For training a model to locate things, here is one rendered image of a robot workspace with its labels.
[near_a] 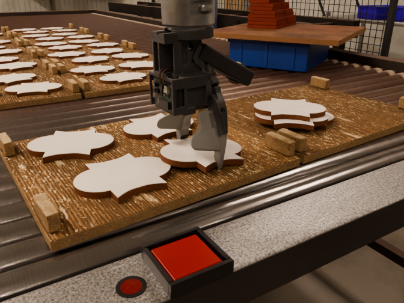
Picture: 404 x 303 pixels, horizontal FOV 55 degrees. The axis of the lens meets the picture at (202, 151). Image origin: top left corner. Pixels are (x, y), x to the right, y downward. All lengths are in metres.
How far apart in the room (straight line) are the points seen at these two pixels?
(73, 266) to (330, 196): 0.37
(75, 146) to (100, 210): 0.20
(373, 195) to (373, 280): 1.35
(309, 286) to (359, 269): 0.28
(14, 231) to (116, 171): 0.16
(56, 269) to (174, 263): 0.13
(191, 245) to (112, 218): 0.11
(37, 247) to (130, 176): 0.16
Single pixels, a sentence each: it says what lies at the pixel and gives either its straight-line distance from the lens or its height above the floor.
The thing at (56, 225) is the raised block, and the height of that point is 0.95.
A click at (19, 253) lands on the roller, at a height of 0.92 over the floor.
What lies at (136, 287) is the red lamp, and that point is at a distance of 0.43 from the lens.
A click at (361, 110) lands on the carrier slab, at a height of 0.94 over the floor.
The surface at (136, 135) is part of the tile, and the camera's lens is 0.74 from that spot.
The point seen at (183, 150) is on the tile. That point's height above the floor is 0.96.
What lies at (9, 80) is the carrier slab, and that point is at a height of 0.95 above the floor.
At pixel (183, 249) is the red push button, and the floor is 0.93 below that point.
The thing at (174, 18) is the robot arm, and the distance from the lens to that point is 0.55.
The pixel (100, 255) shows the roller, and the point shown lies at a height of 0.92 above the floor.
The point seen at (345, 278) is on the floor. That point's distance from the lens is 1.93.
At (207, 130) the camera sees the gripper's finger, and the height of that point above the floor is 1.00.
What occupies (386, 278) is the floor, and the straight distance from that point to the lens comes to 2.01.
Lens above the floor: 1.20
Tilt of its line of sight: 23 degrees down
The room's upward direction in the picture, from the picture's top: straight up
